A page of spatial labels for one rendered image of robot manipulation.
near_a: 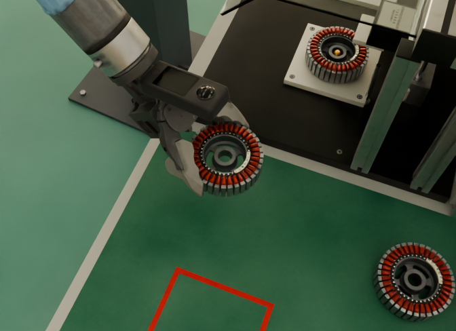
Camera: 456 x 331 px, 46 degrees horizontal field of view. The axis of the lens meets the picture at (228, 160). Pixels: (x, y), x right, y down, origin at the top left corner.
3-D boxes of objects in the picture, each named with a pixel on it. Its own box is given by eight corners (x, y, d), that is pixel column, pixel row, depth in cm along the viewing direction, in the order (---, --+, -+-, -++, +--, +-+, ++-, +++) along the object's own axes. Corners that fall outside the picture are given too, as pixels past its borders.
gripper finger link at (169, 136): (193, 163, 76) (178, 104, 74) (200, 163, 75) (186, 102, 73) (166, 173, 73) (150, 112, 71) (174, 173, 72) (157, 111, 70)
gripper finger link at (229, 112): (231, 110, 86) (184, 97, 80) (256, 108, 81) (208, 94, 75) (228, 129, 85) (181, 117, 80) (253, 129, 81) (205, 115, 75)
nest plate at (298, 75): (283, 83, 98) (283, 79, 97) (307, 27, 105) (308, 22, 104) (363, 108, 95) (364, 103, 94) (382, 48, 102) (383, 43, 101)
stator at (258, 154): (172, 174, 79) (170, 162, 76) (213, 121, 84) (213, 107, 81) (237, 211, 77) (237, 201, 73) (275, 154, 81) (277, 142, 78)
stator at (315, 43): (296, 72, 97) (298, 60, 94) (316, 31, 103) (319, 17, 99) (355, 93, 95) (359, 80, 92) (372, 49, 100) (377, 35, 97)
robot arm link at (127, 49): (140, 10, 67) (100, 54, 64) (163, 38, 69) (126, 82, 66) (112, 21, 73) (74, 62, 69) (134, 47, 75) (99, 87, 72)
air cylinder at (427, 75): (392, 99, 96) (400, 80, 91) (401, 68, 100) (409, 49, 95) (420, 107, 95) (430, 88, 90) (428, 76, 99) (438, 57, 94)
